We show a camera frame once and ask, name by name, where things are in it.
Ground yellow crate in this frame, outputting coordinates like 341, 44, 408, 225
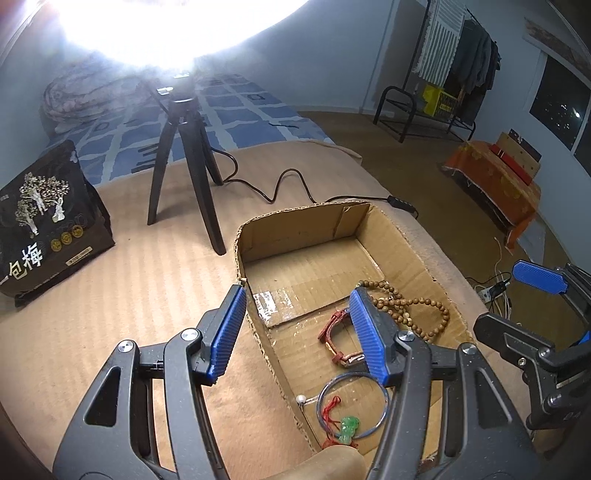
422, 83, 459, 117

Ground dark window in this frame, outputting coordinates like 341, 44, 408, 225
529, 55, 591, 153

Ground dark hanging clothes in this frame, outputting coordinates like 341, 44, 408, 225
445, 21, 502, 126

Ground white cable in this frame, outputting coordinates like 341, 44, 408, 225
493, 235, 514, 317

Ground brown and red box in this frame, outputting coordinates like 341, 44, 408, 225
492, 130, 542, 183

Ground black clothes rack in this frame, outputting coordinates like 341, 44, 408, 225
374, 0, 502, 145

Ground grey folded blanket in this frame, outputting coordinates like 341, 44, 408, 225
41, 65, 153, 136

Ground blue ring bangle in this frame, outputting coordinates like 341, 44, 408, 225
316, 373, 391, 439

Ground bright lamp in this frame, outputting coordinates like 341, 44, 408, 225
28, 0, 315, 79

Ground red cord bracelet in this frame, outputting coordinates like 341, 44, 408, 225
318, 308, 370, 367

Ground black power cable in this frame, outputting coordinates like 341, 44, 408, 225
210, 150, 419, 219

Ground striped hanging cloth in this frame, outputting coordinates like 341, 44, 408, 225
418, 0, 465, 87

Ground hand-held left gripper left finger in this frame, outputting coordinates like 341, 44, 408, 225
53, 282, 247, 480

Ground black snack bag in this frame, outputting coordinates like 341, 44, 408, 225
0, 140, 116, 308

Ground blue patterned bed sheet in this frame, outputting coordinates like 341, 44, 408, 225
46, 69, 334, 185

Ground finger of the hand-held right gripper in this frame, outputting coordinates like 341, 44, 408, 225
473, 311, 555, 371
513, 260, 591, 324

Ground green pendant with red cord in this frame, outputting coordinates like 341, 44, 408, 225
321, 396, 362, 448

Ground black tripod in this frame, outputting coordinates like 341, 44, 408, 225
147, 69, 228, 256

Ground power strip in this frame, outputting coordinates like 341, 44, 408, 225
475, 281, 509, 302

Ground wooden bead necklace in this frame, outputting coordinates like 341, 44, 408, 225
358, 279, 451, 344

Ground cardboard box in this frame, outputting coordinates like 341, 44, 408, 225
233, 202, 474, 455

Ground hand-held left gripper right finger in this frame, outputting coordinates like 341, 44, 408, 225
348, 287, 539, 480

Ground orange cloth covered table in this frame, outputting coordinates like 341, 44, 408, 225
438, 138, 542, 251

